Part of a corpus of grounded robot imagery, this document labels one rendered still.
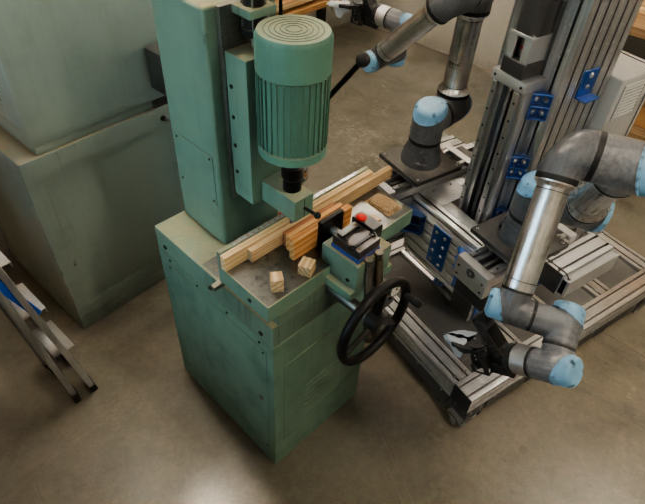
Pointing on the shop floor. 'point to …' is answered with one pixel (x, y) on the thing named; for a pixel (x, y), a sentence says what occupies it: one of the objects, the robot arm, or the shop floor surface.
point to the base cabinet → (262, 365)
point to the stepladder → (25, 303)
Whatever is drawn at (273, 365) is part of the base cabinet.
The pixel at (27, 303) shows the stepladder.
